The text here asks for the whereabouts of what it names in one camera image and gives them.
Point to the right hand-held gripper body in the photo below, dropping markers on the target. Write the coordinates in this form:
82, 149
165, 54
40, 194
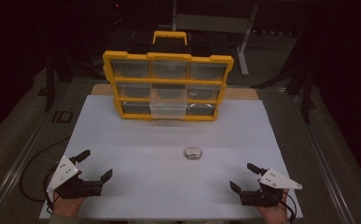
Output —
262, 197

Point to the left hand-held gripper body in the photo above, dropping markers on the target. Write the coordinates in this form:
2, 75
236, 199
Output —
75, 188

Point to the small silver metal object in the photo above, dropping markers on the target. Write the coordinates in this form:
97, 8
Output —
193, 152

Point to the clear plastic drawer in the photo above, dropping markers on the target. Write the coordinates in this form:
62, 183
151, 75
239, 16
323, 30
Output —
168, 110

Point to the person's left hand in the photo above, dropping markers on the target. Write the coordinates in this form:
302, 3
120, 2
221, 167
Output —
66, 206

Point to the person's right hand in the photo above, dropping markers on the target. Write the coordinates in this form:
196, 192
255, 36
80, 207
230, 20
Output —
276, 214

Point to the black rectangular floor plate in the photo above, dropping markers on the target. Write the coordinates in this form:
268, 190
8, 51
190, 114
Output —
54, 116

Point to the white table cover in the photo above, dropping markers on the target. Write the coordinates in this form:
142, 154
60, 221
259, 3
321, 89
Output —
156, 186

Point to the black metal stand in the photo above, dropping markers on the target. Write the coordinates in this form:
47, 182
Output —
50, 81
307, 99

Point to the yellow drawer organizer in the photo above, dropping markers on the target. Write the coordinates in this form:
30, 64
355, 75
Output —
169, 81

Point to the metal floor rail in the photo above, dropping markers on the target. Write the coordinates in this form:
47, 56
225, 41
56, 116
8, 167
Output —
19, 161
322, 161

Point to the grey metal desk frame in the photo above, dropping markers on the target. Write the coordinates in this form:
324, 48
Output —
212, 23

